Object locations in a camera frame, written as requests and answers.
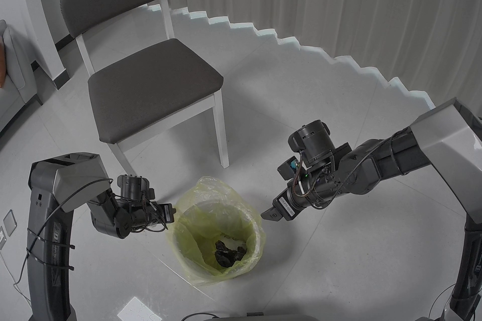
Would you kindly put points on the yellow plastic bag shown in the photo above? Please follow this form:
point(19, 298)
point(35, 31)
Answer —
point(195, 199)

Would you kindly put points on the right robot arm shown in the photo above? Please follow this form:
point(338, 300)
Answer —
point(376, 165)

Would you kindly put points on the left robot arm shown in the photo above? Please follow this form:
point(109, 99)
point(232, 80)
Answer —
point(49, 236)

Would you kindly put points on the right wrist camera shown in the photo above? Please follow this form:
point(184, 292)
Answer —
point(286, 169)

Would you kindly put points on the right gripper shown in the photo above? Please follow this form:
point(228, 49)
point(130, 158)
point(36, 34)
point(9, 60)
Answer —
point(305, 197)

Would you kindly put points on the pale grey sofa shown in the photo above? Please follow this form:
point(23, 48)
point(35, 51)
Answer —
point(15, 78)

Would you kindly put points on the grey padded white chair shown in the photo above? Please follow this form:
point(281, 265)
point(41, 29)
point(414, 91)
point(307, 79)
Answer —
point(150, 86)

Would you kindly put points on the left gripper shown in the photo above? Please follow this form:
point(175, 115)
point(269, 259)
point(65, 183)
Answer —
point(164, 215)

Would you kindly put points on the black plastic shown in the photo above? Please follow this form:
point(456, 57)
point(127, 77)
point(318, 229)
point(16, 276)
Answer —
point(226, 257)

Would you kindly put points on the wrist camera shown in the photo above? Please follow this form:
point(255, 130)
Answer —
point(286, 169)
point(149, 194)

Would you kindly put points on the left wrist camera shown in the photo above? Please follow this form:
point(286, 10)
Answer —
point(149, 194)

